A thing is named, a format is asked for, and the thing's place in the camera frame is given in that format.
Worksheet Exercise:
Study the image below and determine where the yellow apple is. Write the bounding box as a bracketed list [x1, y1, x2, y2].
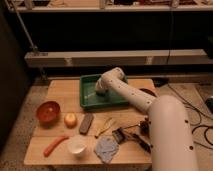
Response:
[64, 113, 77, 128]

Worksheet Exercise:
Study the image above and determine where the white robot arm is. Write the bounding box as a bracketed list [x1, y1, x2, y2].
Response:
[95, 67, 199, 171]

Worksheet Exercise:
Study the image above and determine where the black handled peeler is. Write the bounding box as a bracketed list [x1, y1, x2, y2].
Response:
[112, 124, 151, 153]

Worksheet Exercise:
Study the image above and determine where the red bowl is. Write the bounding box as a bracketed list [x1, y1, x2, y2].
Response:
[36, 101, 61, 125]

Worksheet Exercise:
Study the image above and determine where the white cup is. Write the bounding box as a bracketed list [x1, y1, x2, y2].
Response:
[67, 135, 87, 158]

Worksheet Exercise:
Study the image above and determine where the upper metal shelf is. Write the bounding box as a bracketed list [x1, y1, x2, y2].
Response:
[3, 0, 213, 13]

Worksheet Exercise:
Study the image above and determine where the green plastic tray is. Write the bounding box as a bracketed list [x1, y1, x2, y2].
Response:
[79, 74, 128, 110]

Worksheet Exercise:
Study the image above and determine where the orange carrot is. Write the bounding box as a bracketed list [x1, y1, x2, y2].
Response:
[43, 136, 69, 157]

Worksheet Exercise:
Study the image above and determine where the dark grape bunch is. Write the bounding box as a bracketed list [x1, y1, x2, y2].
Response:
[139, 120, 149, 135]

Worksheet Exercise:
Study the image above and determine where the blue grey cloth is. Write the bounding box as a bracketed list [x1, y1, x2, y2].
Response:
[94, 137, 119, 163]

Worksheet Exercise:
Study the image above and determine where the lower metal shelf beam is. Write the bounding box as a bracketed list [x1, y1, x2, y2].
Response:
[25, 49, 213, 68]

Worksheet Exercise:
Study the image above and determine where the brown rectangular block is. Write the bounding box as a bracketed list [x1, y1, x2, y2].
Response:
[79, 114, 94, 135]

